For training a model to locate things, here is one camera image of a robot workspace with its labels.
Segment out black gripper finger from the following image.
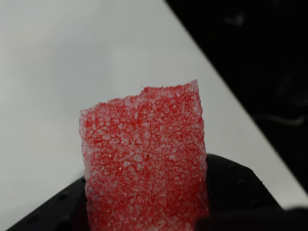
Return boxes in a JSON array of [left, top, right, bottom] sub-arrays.
[[206, 153, 283, 215], [6, 175, 90, 231]]

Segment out red foam cube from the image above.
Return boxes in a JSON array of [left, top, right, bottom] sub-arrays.
[[79, 79, 209, 231]]

